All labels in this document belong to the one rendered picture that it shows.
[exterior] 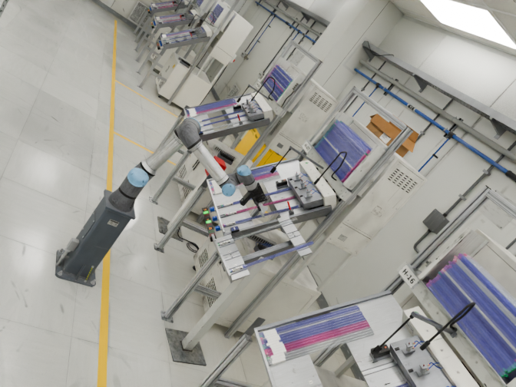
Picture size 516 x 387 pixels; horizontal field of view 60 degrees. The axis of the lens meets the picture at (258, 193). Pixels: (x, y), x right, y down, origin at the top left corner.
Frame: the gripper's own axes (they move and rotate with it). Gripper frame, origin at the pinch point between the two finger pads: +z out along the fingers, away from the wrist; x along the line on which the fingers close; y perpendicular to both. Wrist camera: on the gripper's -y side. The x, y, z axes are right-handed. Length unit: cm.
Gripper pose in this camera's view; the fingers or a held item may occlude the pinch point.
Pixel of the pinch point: (260, 211)
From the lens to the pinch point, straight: 286.5
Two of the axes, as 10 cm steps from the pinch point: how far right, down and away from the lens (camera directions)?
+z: 3.6, 7.3, 5.8
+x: -2.5, -5.2, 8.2
